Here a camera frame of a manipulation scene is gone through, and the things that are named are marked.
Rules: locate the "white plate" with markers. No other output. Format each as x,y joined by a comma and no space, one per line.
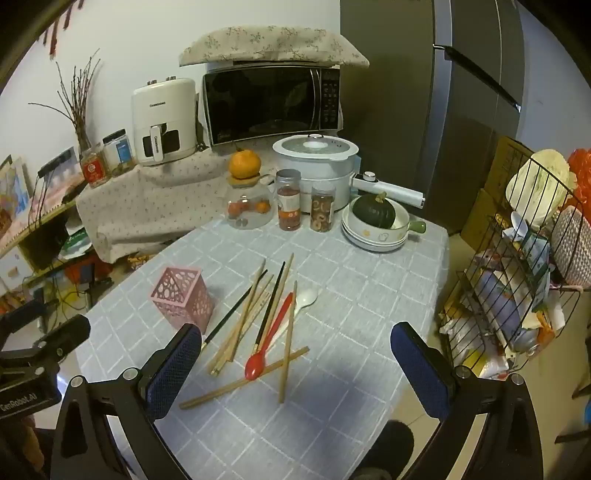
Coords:
369,248
364,240

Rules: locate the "cardboard box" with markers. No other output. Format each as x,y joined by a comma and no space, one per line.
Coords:
482,221
508,161

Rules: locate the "red wall decoration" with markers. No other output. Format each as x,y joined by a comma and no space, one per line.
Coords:
60,27

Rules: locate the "dark green squash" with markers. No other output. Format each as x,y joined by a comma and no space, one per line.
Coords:
374,212

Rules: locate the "jar of dried slices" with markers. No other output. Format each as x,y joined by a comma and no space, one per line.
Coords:
322,210

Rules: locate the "dark slipper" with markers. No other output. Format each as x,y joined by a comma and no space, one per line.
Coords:
392,450

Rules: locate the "floral tablecloth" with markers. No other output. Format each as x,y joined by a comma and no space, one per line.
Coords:
147,203

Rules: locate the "white plastic spoon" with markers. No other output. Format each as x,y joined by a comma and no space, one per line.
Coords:
307,297

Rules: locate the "dried twig bundle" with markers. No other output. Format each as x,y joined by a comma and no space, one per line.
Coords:
78,110

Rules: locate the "red plastic spoon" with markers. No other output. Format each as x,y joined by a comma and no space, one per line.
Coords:
254,367

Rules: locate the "floral cloth on microwave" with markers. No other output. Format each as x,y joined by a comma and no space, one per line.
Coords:
272,44

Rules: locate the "white electric cooking pot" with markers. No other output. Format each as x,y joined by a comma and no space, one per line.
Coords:
318,170

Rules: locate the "large orange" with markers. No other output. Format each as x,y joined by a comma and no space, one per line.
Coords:
245,164

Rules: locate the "red-lidded spice jar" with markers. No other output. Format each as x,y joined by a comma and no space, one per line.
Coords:
289,203

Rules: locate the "glass jar with red label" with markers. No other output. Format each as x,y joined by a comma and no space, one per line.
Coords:
94,168

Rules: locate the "green printed bag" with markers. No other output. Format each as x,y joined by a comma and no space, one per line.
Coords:
76,244

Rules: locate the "stacked white bowls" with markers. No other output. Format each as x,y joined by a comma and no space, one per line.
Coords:
392,233

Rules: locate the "black power strip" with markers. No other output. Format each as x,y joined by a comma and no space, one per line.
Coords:
57,164

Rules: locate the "pink perforated utensil holder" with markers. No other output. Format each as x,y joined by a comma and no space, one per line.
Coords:
182,297

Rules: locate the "glass teapot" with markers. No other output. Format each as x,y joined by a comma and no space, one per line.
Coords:
249,217

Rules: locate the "paper-wrapped disposable chopsticks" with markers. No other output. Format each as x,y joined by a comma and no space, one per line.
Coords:
251,318

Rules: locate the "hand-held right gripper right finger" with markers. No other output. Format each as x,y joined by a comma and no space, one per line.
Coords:
418,369

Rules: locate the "orange plastic bag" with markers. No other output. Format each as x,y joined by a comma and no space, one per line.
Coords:
581,170

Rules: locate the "white air fryer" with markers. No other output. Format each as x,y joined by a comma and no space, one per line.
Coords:
164,120

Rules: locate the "small orange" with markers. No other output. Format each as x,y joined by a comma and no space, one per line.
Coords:
262,207
234,209
249,203

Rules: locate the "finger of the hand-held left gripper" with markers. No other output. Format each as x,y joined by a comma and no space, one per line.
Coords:
64,334
21,321

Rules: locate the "black microwave oven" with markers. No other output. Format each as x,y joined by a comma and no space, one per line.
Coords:
268,104

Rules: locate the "patterned woven basket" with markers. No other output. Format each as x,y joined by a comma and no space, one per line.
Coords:
572,249

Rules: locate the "colourful framed picture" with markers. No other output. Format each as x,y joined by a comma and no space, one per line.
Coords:
11,198

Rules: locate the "grey refrigerator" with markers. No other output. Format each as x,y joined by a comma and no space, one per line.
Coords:
438,92

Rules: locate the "wooden shelf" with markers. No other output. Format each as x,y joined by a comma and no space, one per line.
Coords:
32,226

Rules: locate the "clear jar with blue label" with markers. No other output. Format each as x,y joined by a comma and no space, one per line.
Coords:
119,154

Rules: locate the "napa cabbage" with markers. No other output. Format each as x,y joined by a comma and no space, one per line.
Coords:
535,184

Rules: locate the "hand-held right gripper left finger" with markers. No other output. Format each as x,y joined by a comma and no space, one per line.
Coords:
173,369

